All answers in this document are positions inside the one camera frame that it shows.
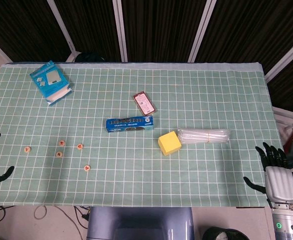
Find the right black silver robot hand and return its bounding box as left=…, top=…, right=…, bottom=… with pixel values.
left=243, top=141, right=293, bottom=203

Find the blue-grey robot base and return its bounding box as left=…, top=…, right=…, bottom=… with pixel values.
left=86, top=206, right=195, bottom=240

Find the white metal rack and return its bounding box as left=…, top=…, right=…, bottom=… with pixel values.
left=272, top=106, right=293, bottom=123

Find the tan rubber band loop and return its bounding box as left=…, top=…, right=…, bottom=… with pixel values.
left=33, top=205, right=48, bottom=220

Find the black waste bin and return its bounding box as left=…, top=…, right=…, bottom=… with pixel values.
left=201, top=226, right=250, bottom=240

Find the clear pack of straws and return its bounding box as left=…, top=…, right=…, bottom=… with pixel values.
left=176, top=127, right=231, bottom=145

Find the blue kitchen scale box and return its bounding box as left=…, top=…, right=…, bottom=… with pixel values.
left=29, top=59, right=74, bottom=106

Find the yellow foam cube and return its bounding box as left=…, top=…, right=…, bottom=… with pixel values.
left=157, top=130, right=182, bottom=157

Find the black chair back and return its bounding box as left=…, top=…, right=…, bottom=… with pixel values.
left=75, top=51, right=106, bottom=63

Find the blue Oreo cookie box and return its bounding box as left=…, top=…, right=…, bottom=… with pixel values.
left=105, top=115, right=154, bottom=134

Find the green checked tablecloth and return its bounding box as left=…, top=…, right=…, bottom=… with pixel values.
left=0, top=61, right=284, bottom=208

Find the red playing card box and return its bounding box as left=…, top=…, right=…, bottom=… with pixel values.
left=132, top=91, right=157, bottom=116

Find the brown floor cable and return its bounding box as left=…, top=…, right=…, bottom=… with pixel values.
left=53, top=206, right=84, bottom=240

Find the black cable with plug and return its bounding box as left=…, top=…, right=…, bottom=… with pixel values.
left=72, top=205, right=91, bottom=228

